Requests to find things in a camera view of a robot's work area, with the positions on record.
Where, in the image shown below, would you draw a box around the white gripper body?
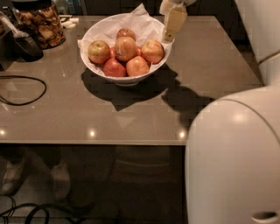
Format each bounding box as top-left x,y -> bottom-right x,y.
171,0 -> 197,6

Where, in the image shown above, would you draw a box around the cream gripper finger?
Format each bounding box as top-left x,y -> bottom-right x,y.
159,0 -> 174,15
162,5 -> 187,43

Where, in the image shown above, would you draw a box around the yellow-red apple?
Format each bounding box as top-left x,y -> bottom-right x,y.
141,39 -> 165,64
114,37 -> 137,62

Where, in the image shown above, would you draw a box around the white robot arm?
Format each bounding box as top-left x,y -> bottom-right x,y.
185,0 -> 280,224

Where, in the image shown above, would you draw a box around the white paper bowl liner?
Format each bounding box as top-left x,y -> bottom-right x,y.
77,3 -> 176,77

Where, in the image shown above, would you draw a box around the rear red apple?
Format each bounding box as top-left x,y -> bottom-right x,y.
116,28 -> 137,40

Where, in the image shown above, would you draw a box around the front right orange apple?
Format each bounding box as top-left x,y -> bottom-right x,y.
126,56 -> 150,77

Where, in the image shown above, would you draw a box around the hidden small red apple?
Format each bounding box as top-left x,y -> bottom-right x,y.
110,46 -> 116,59

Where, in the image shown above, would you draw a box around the white ceramic bowl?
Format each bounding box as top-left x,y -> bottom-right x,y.
80,13 -> 172,88

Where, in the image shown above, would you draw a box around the left yellow-green apple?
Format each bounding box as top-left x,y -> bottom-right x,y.
87,40 -> 110,65

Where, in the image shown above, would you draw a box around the front red apple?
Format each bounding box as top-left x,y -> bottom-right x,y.
102,59 -> 126,77

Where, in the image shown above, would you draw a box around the small white objects behind jar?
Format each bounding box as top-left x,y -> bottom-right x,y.
60,17 -> 80,29

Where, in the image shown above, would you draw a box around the glass jar of dried chips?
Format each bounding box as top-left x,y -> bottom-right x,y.
11,0 -> 66,49

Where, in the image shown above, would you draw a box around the right white shoe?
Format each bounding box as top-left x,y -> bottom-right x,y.
50,160 -> 71,200

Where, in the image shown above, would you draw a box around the white shoe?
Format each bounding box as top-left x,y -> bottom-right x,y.
2,158 -> 26,195
50,160 -> 71,200

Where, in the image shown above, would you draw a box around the left white shoe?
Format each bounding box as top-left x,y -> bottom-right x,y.
2,158 -> 26,195

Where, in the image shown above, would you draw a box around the black scoop with grey handle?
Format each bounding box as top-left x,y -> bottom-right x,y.
0,13 -> 44,62

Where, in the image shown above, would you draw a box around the black cable on table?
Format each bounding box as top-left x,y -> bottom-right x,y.
0,75 -> 48,107

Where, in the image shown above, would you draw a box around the black cables on floor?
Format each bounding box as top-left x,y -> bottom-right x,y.
0,145 -> 117,224

